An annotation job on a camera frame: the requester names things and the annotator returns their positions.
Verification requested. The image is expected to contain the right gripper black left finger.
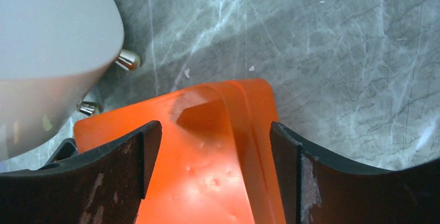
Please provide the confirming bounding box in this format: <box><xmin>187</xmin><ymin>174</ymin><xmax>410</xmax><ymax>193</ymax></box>
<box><xmin>1</xmin><ymin>121</ymin><xmax>162</xmax><ymax>223</ymax></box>

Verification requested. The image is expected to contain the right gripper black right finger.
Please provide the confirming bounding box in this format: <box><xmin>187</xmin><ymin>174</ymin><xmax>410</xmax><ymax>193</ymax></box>
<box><xmin>270</xmin><ymin>122</ymin><xmax>439</xmax><ymax>223</ymax></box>

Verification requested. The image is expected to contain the black baking tray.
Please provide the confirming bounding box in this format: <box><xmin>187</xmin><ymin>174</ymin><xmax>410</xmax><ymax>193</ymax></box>
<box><xmin>45</xmin><ymin>138</ymin><xmax>79</xmax><ymax>165</ymax></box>

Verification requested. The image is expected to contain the orange tray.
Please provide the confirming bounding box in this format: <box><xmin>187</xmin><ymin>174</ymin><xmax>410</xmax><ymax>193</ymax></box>
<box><xmin>74</xmin><ymin>79</ymin><xmax>285</xmax><ymax>223</ymax></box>

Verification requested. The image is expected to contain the round cream toy oven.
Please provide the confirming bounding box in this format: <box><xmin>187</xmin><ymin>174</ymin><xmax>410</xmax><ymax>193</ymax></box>
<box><xmin>1</xmin><ymin>0</ymin><xmax>141</xmax><ymax>160</ymax></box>

